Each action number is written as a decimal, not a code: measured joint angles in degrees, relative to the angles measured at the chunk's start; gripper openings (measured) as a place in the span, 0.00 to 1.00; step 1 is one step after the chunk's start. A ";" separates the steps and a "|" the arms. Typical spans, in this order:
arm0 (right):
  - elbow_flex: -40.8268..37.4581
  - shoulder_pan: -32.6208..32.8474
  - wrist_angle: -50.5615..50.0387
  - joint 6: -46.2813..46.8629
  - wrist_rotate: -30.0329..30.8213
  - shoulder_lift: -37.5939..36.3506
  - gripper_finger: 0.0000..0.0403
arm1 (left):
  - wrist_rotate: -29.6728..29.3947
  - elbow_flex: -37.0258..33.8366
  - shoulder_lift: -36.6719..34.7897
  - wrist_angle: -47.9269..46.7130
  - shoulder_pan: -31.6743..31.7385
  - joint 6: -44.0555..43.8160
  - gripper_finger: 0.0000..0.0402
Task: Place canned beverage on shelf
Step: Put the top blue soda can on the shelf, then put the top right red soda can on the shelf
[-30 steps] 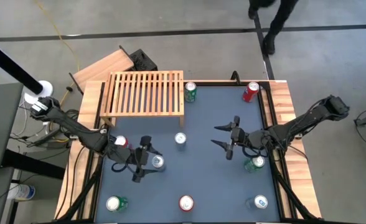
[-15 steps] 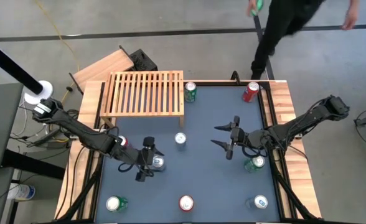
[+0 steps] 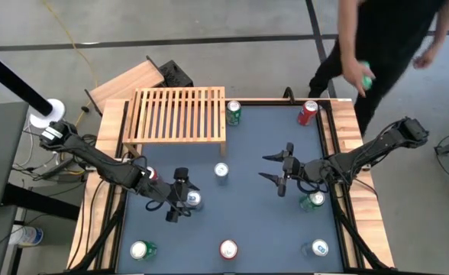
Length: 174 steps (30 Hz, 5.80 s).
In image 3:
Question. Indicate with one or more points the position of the black aluminium table frame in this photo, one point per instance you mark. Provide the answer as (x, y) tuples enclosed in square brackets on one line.
[(270, 102)]

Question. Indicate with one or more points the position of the light wooden bench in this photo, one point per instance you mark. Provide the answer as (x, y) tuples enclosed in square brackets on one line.
[(125, 86)]

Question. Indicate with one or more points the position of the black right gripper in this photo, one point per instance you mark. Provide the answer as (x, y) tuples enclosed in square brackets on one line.
[(301, 170)]

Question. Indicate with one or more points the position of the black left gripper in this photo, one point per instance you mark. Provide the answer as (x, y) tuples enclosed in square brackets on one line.
[(161, 193)]

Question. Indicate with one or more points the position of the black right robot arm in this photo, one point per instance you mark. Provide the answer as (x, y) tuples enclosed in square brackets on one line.
[(362, 153)]

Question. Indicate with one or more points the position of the wooden slatted shelf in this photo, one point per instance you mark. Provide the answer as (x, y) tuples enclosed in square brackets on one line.
[(171, 140)]

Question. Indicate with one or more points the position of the green Sprite can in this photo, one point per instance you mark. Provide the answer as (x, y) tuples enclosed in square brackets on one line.
[(233, 114), (312, 200), (142, 250)]

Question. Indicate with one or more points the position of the white round pole base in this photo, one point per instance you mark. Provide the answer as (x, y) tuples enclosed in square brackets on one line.
[(56, 109)]

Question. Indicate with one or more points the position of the blue silver slim can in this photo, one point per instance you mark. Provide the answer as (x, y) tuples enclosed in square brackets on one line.
[(194, 198), (319, 247), (221, 170)]

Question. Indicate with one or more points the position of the black power strip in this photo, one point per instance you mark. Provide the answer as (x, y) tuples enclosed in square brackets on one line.
[(56, 172)]

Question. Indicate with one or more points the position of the grey desk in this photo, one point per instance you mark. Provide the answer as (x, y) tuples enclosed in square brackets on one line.
[(3, 153)]

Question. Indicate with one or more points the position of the wooden table side board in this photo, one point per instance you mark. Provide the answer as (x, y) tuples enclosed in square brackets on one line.
[(110, 122), (346, 122)]

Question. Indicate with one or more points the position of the black pole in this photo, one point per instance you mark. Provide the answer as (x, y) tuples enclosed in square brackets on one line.
[(10, 80)]

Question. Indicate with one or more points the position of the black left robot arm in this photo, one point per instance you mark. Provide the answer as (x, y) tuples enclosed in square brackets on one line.
[(94, 160)]

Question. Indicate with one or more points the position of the white plastic bottle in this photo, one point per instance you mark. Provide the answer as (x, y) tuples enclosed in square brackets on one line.
[(26, 235)]

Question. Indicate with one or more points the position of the person's hand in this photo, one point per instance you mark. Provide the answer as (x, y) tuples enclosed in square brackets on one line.
[(354, 74), (425, 57)]

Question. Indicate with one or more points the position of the red Fanta can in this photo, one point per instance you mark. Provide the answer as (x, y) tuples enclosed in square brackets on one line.
[(228, 249), (306, 114), (152, 173)]

